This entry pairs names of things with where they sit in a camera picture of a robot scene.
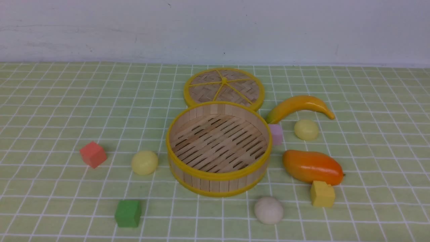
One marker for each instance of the pale yellow bun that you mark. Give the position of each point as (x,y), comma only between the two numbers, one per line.
(306,129)
(144,162)

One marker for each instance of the white bun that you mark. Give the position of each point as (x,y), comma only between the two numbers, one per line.
(269,210)

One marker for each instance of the bamboo steamer tray yellow rim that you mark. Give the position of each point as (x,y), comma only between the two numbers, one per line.
(218,149)

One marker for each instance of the woven bamboo steamer lid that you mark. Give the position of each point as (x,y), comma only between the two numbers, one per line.
(224,85)

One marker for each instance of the pink cube block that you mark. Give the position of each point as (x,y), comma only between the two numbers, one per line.
(277,134)

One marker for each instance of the yellow toy banana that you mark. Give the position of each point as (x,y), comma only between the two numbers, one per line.
(298,103)

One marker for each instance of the orange toy mango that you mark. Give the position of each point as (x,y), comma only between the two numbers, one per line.
(308,166)

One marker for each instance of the red cube block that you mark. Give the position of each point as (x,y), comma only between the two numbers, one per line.
(93,154)

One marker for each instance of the green cube block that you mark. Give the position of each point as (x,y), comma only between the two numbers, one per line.
(128,213)

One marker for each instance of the yellow cube block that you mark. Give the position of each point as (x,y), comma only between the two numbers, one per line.
(322,194)

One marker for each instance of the green checkered tablecloth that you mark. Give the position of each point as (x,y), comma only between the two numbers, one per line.
(49,111)

